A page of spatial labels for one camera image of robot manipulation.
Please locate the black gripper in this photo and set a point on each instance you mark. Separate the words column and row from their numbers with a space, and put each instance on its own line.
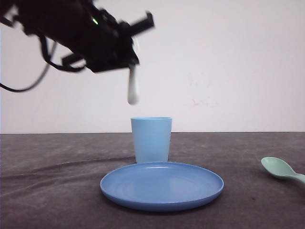
column 107, row 44

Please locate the blue plastic plate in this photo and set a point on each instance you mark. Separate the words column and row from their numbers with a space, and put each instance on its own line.
column 161, row 186

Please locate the light blue plastic cup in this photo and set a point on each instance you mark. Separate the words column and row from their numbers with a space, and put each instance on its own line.
column 151, row 138

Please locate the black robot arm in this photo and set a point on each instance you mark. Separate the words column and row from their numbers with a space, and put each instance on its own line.
column 63, row 21

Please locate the mint green plastic spoon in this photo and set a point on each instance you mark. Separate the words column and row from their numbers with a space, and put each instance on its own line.
column 281, row 169

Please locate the white plastic fork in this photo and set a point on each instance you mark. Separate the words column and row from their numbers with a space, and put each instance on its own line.
column 133, row 90

